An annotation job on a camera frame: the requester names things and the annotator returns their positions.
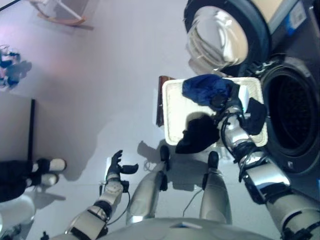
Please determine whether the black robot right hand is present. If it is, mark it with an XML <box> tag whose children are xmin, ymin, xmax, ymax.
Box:
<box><xmin>211</xmin><ymin>84</ymin><xmax>251</xmax><ymax>115</ymax></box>

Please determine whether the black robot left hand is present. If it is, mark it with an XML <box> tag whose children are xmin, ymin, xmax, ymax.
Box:
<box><xmin>106</xmin><ymin>149</ymin><xmax>139</xmax><ymax>180</ymax></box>

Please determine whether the black garment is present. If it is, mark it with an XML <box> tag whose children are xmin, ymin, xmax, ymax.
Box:
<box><xmin>241</xmin><ymin>97</ymin><xmax>268</xmax><ymax>136</ymax></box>
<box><xmin>174</xmin><ymin>113</ymin><xmax>221</xmax><ymax>155</ymax></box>

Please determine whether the blue garment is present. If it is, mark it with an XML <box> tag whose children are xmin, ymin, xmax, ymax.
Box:
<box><xmin>181</xmin><ymin>74</ymin><xmax>233</xmax><ymax>107</ymax></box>

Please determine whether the grey washing machine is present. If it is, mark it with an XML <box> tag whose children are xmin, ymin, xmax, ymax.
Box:
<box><xmin>237</xmin><ymin>0</ymin><xmax>320</xmax><ymax>176</ymax></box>

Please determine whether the white wicker laundry basket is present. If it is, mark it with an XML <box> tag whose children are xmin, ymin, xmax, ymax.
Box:
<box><xmin>161</xmin><ymin>76</ymin><xmax>268</xmax><ymax>148</ymax></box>

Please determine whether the round glass washer door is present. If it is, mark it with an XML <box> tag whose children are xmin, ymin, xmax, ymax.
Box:
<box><xmin>183</xmin><ymin>0</ymin><xmax>272</xmax><ymax>77</ymax></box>

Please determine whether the brown wooden stool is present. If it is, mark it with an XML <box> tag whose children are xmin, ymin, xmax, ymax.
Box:
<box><xmin>156</xmin><ymin>75</ymin><xmax>173</xmax><ymax>127</ymax></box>

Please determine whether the silver robot torso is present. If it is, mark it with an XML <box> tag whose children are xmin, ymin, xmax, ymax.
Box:
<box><xmin>49</xmin><ymin>217</ymin><xmax>283</xmax><ymax>240</ymax></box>

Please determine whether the silver robot right leg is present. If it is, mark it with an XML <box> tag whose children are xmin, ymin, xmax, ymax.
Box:
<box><xmin>201</xmin><ymin>151</ymin><xmax>233</xmax><ymax>226</ymax></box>

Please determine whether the grey partition with black edge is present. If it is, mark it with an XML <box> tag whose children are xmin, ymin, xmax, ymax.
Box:
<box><xmin>0</xmin><ymin>97</ymin><xmax>36</xmax><ymax>162</ymax></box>

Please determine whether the quadruped robot dog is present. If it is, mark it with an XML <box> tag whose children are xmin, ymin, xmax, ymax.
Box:
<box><xmin>0</xmin><ymin>44</ymin><xmax>33</xmax><ymax>88</ymax></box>

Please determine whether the white rocking chair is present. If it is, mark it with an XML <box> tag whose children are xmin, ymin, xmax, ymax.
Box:
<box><xmin>27</xmin><ymin>0</ymin><xmax>95</xmax><ymax>31</ymax></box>

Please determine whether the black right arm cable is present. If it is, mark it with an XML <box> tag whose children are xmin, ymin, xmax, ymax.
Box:
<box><xmin>219</xmin><ymin>113</ymin><xmax>253</xmax><ymax>182</ymax></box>

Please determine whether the coiled white floor cable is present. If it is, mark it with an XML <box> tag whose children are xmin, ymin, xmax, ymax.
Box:
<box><xmin>142</xmin><ymin>159</ymin><xmax>157</xmax><ymax>173</ymax></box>

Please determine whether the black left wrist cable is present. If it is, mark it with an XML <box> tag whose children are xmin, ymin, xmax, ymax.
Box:
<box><xmin>107</xmin><ymin>189</ymin><xmax>131</xmax><ymax>223</ymax></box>

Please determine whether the thin grey floor cable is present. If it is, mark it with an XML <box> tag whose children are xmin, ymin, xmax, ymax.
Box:
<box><xmin>182</xmin><ymin>187</ymin><xmax>205</xmax><ymax>217</ymax></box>

